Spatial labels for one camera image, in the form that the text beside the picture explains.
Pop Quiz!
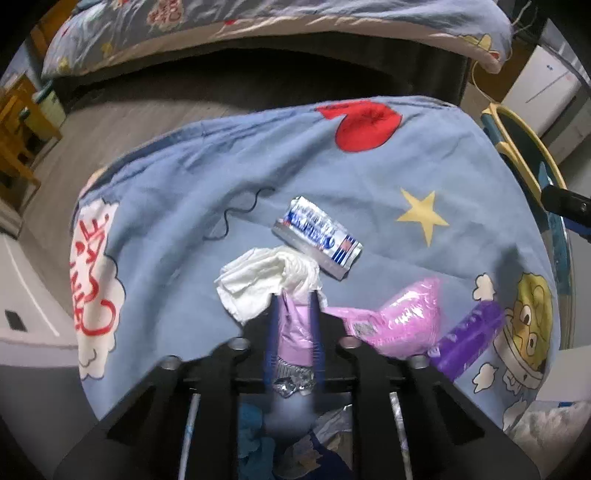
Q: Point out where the white tissue at bottom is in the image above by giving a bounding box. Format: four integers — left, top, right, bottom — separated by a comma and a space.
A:
509, 401, 590, 472

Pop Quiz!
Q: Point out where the white crumpled tissue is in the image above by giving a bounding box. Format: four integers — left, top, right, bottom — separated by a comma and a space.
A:
214, 246, 328, 325

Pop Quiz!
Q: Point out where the blue cartoon bed duvet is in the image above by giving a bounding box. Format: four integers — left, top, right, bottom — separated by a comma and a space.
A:
42, 0, 513, 79

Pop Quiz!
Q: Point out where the purple tube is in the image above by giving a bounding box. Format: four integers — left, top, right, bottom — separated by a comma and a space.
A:
427, 300, 504, 381

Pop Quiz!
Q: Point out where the pink purple plastic wrapper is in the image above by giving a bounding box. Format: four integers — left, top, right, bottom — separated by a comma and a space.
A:
273, 278, 441, 398

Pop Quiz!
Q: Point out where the teal bin with yellow rim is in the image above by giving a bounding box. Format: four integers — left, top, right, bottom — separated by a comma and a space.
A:
481, 103, 575, 350

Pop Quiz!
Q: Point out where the small wooden chair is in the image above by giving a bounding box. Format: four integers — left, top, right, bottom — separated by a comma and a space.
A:
1, 77, 62, 191

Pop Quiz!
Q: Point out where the small green white bin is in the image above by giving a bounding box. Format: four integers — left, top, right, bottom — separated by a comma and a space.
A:
32, 81, 66, 128

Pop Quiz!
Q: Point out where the blue crumpled glove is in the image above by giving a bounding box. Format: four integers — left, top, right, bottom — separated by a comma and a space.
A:
238, 404, 276, 480

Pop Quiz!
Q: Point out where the white air purifier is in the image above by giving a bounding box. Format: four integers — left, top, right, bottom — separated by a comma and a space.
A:
502, 46, 590, 164

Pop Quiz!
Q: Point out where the wooden nightstand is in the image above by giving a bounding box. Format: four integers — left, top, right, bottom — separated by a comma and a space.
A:
460, 40, 534, 117

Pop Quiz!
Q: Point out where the blue white candy wrapper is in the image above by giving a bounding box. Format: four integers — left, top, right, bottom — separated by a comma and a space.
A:
273, 196, 363, 281

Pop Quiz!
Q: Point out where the blue cartoon table cloth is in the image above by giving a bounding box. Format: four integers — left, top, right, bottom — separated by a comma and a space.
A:
68, 95, 562, 480

